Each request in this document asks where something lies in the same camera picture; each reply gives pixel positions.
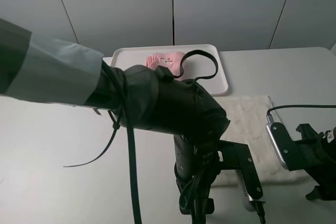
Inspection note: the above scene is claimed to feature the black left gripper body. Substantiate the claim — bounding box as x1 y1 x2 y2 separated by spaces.
174 135 220 215

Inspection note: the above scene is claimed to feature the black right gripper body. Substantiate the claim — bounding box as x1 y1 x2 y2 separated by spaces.
296 124 335 200

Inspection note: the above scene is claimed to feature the white towel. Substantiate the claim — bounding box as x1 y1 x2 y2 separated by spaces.
214 95 309 184

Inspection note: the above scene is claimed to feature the pink towel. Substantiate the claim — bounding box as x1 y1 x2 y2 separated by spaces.
145 52 185 81

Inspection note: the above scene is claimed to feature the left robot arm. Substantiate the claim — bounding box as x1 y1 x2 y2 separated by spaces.
1 20 229 223

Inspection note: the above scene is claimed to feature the white plastic tray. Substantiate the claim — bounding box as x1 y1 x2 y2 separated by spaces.
104 44 228 96

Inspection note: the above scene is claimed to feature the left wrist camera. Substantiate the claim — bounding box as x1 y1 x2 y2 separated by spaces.
218 141 265 213

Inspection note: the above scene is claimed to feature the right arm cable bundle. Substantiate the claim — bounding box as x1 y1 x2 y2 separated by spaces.
266 105 336 125

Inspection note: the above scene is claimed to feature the black cable tie strap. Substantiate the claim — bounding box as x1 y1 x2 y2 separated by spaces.
180 50 218 80

